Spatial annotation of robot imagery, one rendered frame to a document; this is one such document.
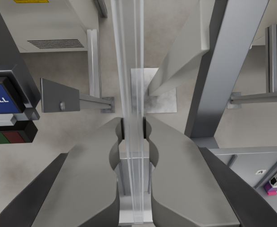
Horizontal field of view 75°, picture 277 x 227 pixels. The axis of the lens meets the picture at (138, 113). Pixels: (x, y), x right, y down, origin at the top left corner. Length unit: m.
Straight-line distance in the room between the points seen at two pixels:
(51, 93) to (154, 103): 0.76
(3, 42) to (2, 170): 1.05
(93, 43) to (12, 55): 0.47
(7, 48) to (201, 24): 0.26
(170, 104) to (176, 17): 0.48
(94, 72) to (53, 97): 0.43
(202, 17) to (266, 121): 1.07
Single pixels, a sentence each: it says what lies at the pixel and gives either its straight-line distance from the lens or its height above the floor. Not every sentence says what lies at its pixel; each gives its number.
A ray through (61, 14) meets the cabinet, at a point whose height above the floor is 0.43.
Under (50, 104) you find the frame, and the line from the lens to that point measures 0.31.
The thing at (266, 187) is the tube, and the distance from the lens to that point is 0.38.
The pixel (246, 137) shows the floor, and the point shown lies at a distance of 1.21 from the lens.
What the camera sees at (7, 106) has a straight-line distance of 0.28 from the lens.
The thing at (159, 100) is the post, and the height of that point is 0.01.
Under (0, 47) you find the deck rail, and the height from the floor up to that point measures 0.78.
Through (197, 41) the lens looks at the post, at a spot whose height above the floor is 0.80.
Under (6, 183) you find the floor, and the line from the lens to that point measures 1.32.
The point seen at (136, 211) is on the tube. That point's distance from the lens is 0.27.
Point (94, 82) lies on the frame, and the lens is 0.73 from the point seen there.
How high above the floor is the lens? 1.02
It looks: 88 degrees down
